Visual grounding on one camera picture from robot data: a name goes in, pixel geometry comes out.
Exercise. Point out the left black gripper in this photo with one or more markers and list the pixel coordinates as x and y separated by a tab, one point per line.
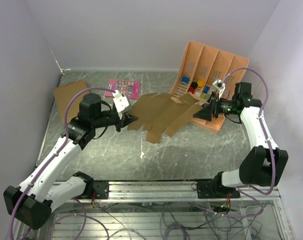
124	121

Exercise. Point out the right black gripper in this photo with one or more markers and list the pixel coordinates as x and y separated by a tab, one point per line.
205	112

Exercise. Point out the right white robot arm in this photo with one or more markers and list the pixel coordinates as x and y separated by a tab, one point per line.
265	163

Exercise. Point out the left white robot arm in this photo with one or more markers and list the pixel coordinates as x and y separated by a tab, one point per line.
34	199

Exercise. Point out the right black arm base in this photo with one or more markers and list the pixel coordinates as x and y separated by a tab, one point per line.
207	189

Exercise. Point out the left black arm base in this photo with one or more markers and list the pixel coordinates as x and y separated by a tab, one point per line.
100	190

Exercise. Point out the white card box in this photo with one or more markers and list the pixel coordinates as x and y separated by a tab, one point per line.
225	94

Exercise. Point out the closed brown cardboard box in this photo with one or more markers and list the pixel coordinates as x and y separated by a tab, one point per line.
64	94

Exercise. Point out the red block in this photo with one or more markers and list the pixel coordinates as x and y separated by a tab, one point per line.
191	90

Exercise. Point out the pink sticker sheet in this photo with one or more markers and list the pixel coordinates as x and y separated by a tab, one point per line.
128	88

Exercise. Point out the yellow block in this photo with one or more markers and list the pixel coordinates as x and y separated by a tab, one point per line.
200	83

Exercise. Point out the blue block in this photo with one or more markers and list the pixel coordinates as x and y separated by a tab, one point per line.
185	79

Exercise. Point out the orange plastic file organizer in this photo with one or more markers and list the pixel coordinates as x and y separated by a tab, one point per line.
206	63

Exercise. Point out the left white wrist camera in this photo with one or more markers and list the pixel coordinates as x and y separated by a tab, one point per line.
121	103

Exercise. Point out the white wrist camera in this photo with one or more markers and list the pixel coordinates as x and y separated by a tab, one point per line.
218	87
121	103

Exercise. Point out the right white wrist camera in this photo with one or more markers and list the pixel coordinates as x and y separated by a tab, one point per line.
218	87

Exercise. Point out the aluminium mounting rail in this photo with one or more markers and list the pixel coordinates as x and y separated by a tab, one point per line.
168	191

